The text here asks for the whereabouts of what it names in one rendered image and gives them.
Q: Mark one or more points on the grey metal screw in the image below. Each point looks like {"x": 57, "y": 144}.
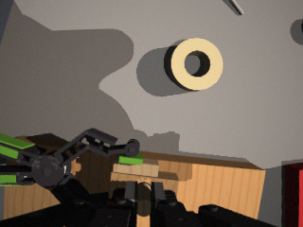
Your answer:
{"x": 237, "y": 6}

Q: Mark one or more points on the red rectangular tray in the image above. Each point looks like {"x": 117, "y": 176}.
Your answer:
{"x": 294, "y": 195}

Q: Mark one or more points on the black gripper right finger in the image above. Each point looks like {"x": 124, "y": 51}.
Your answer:
{"x": 167, "y": 211}

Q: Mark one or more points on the light brown wooden board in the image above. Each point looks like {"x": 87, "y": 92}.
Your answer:
{"x": 236, "y": 186}

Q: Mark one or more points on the cream ring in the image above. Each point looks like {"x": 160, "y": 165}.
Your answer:
{"x": 206, "y": 51}

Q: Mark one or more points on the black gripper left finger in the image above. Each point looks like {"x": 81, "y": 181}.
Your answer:
{"x": 119, "y": 211}

